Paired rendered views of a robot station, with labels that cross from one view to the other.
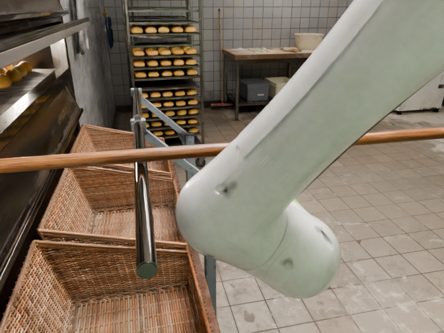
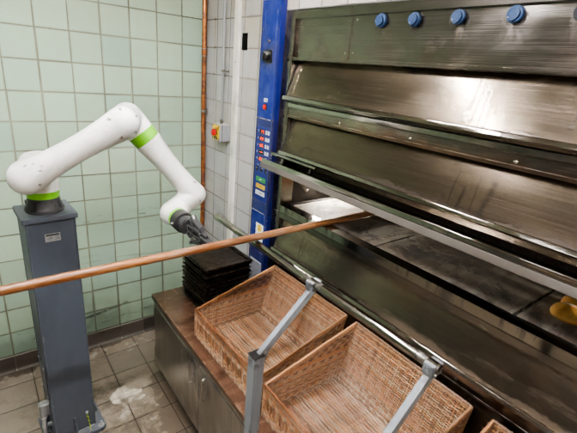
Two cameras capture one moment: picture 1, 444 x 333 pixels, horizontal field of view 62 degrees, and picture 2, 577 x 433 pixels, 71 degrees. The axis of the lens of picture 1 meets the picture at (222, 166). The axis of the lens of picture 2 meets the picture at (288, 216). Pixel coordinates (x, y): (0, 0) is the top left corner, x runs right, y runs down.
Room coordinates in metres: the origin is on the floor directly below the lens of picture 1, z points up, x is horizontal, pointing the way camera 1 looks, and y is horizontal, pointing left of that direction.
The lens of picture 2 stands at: (2.17, -0.38, 1.84)
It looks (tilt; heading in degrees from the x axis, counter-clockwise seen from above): 20 degrees down; 154
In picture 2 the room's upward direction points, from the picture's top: 5 degrees clockwise
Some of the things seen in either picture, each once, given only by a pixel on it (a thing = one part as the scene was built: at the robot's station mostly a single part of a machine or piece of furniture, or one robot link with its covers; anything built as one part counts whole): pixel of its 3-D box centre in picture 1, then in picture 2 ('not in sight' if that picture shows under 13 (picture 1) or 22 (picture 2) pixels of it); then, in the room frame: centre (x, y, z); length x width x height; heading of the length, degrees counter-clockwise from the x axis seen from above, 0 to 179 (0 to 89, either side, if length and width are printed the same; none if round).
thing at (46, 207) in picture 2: not in sight; (41, 198); (0.23, -0.63, 1.23); 0.26 x 0.15 x 0.06; 17
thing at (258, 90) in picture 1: (254, 89); not in sight; (5.53, -0.48, 0.35); 0.50 x 0.36 x 0.24; 13
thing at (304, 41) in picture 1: (308, 41); not in sight; (5.80, -1.29, 1.01); 0.43 x 0.42 x 0.21; 103
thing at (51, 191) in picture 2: not in sight; (39, 174); (0.30, -0.61, 1.36); 0.16 x 0.13 x 0.19; 171
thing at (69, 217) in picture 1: (121, 215); (359, 410); (1.29, 0.40, 0.72); 0.56 x 0.49 x 0.28; 12
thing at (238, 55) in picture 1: (298, 80); not in sight; (5.68, -1.16, 0.45); 2.20 x 0.80 x 0.90; 103
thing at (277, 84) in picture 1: (280, 88); not in sight; (5.62, -0.89, 0.35); 0.50 x 0.36 x 0.24; 14
